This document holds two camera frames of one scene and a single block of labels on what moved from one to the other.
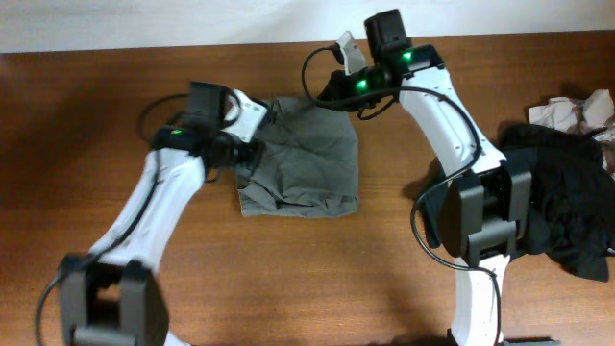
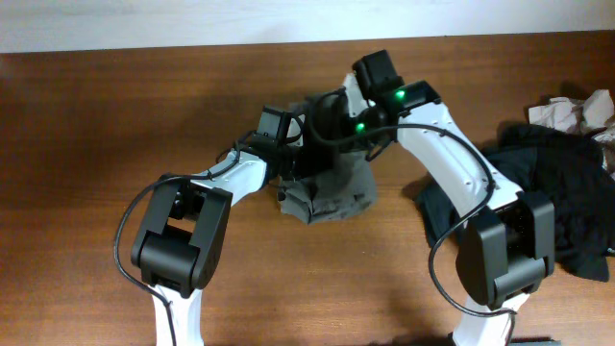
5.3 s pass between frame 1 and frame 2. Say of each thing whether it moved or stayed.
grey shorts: moved
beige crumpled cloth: stayed
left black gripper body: moved
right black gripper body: moved
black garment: stayed
